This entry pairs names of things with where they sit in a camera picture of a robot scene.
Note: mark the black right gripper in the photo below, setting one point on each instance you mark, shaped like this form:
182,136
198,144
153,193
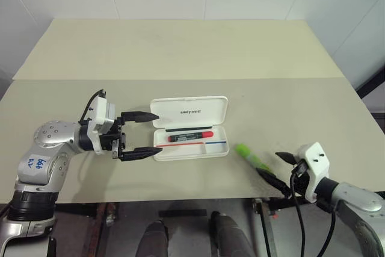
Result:
300,186

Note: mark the white plastic pencil case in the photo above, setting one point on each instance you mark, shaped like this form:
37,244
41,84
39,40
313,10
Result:
186,112

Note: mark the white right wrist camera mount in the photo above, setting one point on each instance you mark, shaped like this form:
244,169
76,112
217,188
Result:
316,163

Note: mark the black diagonal metal beam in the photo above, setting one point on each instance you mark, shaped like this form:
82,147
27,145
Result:
371,81

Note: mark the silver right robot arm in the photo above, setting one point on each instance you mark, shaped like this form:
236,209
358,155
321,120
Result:
358,200

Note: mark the black flat bar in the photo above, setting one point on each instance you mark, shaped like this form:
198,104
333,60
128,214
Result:
182,212

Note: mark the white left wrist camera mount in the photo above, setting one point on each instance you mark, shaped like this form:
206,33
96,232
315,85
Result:
100,115

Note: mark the red metal table frame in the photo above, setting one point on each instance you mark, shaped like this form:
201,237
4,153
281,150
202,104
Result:
103,224

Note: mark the grey metal table leg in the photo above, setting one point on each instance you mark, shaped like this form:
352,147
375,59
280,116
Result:
264,224

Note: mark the thin black pen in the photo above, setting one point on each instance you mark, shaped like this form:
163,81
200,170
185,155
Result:
186,128

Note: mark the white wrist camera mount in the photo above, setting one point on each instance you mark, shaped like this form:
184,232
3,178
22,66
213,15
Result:
100,115
316,163

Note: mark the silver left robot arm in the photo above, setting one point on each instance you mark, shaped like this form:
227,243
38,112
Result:
51,136

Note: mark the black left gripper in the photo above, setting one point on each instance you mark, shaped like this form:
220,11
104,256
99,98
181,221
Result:
106,141

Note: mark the small black upright post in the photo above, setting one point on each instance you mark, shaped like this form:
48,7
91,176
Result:
53,248

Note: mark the dark rounded shape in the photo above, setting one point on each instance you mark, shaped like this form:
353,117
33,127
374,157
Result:
231,236
155,239

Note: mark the green marker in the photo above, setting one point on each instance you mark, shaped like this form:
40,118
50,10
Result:
245,150

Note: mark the red marker with black label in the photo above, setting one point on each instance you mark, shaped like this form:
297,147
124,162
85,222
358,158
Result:
207,134

